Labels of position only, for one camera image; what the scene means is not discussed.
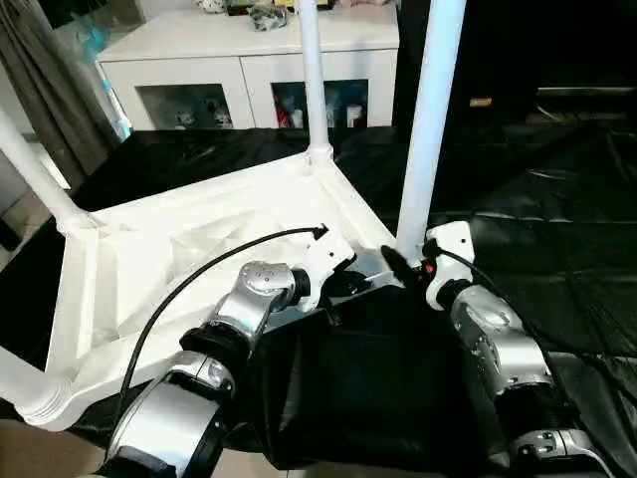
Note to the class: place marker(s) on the white plastic table leg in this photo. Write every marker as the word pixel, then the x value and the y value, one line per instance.
pixel 428 110
pixel 35 169
pixel 25 383
pixel 314 80

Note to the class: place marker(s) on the white upturned plastic table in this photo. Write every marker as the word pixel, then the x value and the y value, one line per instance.
pixel 179 239

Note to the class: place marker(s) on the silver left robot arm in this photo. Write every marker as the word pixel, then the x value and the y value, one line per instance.
pixel 229 339

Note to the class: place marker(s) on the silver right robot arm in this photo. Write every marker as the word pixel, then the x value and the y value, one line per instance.
pixel 498 349

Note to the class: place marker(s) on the black work mat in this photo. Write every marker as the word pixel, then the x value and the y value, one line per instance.
pixel 537 249

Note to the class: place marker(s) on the black case with yellow label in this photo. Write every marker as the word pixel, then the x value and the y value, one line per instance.
pixel 537 50

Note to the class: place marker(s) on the white glass-door cabinet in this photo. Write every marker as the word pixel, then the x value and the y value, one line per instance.
pixel 229 45

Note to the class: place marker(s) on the grey crumpled object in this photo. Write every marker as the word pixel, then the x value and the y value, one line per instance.
pixel 267 15

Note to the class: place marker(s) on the grey curtain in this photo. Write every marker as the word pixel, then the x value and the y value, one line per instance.
pixel 55 90

